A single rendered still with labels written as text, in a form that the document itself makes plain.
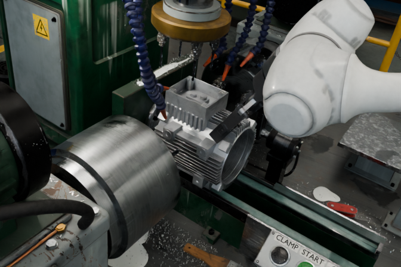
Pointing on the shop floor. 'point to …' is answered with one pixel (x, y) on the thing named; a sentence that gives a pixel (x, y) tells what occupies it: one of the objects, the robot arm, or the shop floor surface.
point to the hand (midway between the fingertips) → (222, 130)
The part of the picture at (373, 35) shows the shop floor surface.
